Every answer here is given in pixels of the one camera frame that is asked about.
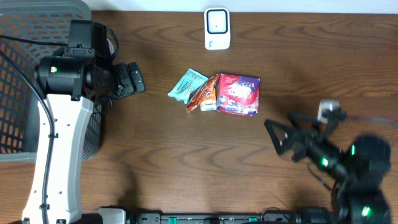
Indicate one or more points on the red purple pad package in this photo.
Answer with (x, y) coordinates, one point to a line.
(238, 95)

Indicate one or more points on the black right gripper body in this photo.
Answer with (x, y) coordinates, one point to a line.
(300, 143)

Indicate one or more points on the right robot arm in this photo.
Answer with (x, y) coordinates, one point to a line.
(356, 195)

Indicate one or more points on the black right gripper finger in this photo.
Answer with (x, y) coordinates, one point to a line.
(294, 117)
(282, 136)

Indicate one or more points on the grey plastic mesh basket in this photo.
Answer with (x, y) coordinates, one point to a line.
(30, 31)

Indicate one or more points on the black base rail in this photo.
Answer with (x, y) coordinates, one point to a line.
(269, 217)

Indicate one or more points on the orange tissue pack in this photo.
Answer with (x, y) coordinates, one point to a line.
(209, 102)

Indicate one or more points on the orange brown snack bag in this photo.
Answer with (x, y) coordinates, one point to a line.
(194, 103)

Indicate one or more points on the teal snack wrapper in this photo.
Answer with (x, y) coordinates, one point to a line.
(189, 83)

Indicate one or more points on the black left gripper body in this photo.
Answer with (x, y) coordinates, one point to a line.
(129, 80)

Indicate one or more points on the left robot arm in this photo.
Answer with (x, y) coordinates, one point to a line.
(71, 85)

